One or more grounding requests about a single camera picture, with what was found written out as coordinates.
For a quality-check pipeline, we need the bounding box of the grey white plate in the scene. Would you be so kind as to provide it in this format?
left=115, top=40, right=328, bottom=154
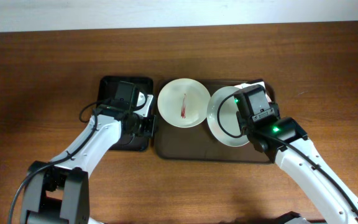
left=206, top=86, right=249, bottom=147

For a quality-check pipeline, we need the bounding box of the cream plate with red stain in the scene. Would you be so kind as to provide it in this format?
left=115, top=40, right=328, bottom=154
left=157, top=78, right=211, bottom=128

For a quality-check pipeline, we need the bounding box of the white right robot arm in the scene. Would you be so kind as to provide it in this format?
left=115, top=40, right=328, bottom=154
left=233, top=85, right=358, bottom=223

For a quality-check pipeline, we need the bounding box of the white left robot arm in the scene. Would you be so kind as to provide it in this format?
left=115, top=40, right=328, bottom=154
left=19, top=105, right=156, bottom=223

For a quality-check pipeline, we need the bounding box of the small black tray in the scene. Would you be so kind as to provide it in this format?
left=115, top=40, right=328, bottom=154
left=96, top=76, right=155, bottom=152

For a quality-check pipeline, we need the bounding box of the pink plate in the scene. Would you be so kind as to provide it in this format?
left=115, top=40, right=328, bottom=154
left=235, top=80, right=272, bottom=103

